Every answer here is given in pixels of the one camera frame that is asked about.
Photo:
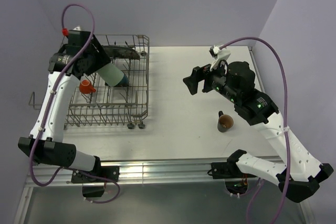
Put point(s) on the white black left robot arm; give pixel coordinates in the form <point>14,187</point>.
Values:
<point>45,145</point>

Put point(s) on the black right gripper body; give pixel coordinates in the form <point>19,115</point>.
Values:
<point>212,78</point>

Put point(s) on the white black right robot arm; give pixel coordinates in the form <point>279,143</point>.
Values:
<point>237,84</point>

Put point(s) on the small red orange cup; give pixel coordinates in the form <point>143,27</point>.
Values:
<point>86,87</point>

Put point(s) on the dark bowl tan inside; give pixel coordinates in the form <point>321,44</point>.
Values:
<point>124,81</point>

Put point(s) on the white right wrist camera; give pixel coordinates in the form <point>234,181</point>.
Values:
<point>218,55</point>

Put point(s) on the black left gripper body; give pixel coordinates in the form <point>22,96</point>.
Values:
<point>96,57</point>

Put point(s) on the pale green cup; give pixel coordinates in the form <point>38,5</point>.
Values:
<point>111,74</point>

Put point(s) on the black floral square plate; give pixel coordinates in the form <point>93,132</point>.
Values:
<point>121,52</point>

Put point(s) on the grey wire dish rack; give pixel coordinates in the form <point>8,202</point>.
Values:
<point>120,105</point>

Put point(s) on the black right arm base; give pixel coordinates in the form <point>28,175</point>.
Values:
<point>227,170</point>

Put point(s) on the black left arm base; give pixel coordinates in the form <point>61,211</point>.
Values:
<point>104,175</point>

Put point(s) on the dark brown mug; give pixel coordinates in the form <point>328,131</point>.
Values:
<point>225,122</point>

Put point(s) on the aluminium mounting rail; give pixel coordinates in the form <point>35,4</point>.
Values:
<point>141,172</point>

